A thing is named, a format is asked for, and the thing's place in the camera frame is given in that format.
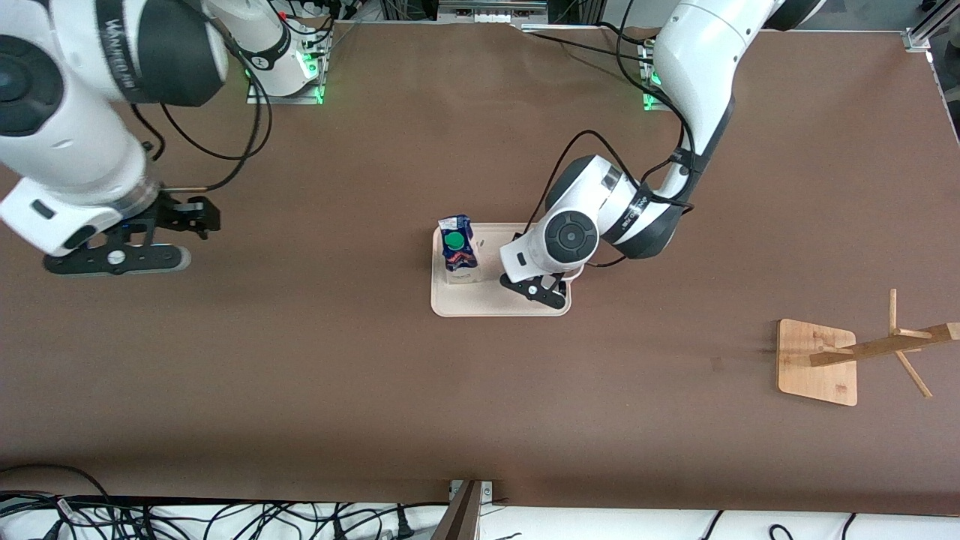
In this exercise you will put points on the cream rabbit print tray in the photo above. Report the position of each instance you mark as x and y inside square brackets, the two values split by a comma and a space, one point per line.
[480, 300]

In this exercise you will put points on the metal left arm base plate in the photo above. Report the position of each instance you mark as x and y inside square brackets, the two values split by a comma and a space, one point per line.
[649, 101]

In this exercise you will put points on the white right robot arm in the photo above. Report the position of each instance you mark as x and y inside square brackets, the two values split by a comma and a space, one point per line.
[75, 135]

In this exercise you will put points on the dark camera post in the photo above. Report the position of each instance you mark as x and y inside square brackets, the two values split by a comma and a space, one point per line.
[457, 521]

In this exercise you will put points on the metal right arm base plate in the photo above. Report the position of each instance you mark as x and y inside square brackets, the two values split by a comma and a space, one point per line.
[259, 97]

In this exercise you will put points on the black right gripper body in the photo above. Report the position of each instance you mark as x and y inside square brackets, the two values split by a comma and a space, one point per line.
[171, 211]

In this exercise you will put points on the grey power strip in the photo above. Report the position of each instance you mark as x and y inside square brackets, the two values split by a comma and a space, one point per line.
[491, 9]

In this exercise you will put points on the blue white milk carton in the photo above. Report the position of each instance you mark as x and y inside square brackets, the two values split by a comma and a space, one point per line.
[459, 247]

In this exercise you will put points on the aluminium frame profile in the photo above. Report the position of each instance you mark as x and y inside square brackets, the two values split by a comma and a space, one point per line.
[926, 34]

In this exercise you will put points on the wooden mug stand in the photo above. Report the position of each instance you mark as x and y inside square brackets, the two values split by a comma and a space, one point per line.
[814, 375]

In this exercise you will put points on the small metal bracket plate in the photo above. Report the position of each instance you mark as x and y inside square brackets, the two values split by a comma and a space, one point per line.
[487, 491]

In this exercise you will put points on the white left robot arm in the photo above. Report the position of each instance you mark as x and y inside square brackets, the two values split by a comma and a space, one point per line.
[705, 60]

